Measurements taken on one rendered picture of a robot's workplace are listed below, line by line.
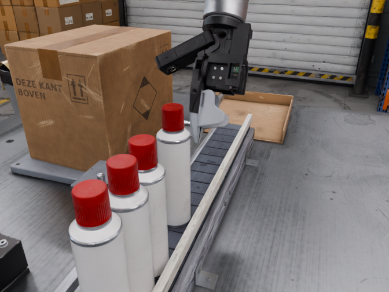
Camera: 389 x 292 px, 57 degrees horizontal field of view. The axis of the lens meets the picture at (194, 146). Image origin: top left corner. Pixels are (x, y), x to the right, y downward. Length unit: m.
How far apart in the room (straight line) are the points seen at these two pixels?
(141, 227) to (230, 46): 0.36
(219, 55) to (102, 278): 0.39
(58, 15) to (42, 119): 3.04
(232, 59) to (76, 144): 0.40
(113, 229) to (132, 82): 0.49
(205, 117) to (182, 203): 0.15
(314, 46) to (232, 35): 3.82
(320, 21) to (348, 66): 0.59
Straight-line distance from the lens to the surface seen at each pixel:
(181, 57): 0.64
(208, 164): 0.78
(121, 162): 0.38
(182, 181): 0.55
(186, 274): 0.54
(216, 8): 0.63
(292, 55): 4.48
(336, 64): 4.47
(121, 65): 0.76
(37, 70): 0.81
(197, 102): 0.60
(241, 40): 0.62
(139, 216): 0.40
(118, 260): 0.38
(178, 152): 0.53
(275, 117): 1.16
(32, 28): 4.10
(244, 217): 0.71
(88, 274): 0.38
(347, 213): 0.78
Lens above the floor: 1.27
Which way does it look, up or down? 27 degrees down
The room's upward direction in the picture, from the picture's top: straight up
